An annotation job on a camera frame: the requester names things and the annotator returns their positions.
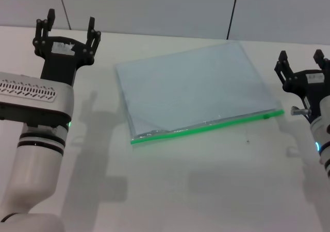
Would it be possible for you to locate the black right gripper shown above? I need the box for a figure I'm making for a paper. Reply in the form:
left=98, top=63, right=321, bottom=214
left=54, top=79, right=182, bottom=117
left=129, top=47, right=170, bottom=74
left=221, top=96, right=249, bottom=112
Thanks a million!
left=274, top=49, right=330, bottom=122

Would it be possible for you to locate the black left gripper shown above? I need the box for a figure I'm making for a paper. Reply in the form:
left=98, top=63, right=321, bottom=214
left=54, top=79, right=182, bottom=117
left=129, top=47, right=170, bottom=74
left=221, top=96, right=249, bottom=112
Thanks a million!
left=32, top=8, right=102, bottom=88

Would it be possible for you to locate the translucent green-zipper document bag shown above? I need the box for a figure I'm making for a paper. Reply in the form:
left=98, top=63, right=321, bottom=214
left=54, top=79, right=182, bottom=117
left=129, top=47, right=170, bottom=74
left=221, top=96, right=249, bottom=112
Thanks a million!
left=114, top=40, right=285, bottom=145

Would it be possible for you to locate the metal right arm cable plug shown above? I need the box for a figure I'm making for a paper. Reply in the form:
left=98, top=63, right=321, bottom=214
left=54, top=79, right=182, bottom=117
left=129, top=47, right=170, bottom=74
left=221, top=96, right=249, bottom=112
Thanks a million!
left=290, top=106, right=311, bottom=116

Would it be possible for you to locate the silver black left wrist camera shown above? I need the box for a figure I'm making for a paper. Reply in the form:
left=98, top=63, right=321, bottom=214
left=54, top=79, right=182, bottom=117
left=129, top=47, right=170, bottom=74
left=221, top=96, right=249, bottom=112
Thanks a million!
left=0, top=71, right=75, bottom=128

